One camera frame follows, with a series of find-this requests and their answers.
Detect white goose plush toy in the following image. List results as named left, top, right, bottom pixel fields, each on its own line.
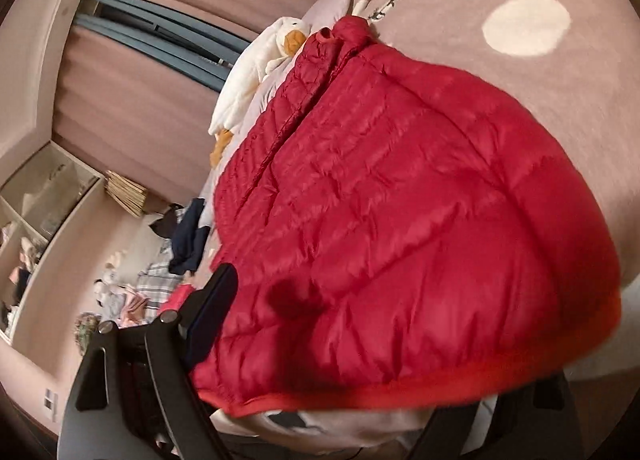
left=208, top=16, right=310, bottom=168

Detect beige pillow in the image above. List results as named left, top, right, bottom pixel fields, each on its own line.
left=118, top=214, right=168, bottom=285

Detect pile of pink white clothes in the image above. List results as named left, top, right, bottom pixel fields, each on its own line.
left=93, top=275, right=148, bottom=328

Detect plush toys on headboard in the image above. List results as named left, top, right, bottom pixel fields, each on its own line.
left=93, top=251, right=126, bottom=302

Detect dark brown garment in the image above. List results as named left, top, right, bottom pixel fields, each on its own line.
left=149, top=203, right=184, bottom=240

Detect pleated beige lamp shade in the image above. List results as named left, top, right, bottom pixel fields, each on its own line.
left=105, top=171, right=148, bottom=217

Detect folded red down jacket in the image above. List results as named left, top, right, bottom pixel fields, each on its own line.
left=158, top=283, right=196, bottom=315

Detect white wall shelf unit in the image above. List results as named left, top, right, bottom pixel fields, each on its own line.
left=1, top=142, right=105, bottom=352

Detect blue curtain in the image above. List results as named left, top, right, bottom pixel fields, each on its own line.
left=74, top=0, right=250, bottom=92

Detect white power strip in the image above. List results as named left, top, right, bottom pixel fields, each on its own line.
left=43, top=388, right=58, bottom=422

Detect plaid blanket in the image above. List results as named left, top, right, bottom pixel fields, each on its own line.
left=134, top=241, right=183, bottom=323

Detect colourful crochet bag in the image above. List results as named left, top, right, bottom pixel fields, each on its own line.
left=74, top=313, right=101, bottom=356

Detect polka dot bed sheet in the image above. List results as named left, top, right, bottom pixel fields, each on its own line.
left=306, top=0, right=639, bottom=292

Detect navy blue garment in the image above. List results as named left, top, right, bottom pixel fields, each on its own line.
left=168, top=198, right=210, bottom=276

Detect red down jacket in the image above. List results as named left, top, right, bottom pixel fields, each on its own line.
left=192, top=16, right=620, bottom=417
left=158, top=283, right=196, bottom=315

